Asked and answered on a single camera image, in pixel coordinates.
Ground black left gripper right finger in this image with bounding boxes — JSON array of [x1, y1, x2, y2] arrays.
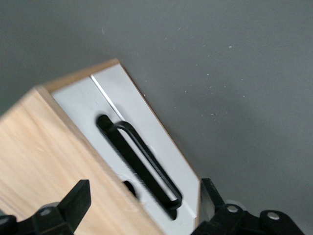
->
[[193, 178, 305, 235]]

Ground wooden drawer cabinet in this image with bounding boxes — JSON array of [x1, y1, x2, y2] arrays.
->
[[0, 58, 203, 235]]

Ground black metal drawer handle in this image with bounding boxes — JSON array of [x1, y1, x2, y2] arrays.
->
[[96, 114, 183, 220]]

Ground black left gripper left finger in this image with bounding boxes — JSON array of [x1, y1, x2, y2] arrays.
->
[[0, 180, 91, 235]]

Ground white-fronted wooden drawer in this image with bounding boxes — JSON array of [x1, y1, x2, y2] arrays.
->
[[50, 65, 201, 235]]

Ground dark grey table mat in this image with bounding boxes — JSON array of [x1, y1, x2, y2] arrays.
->
[[0, 0, 313, 235]]

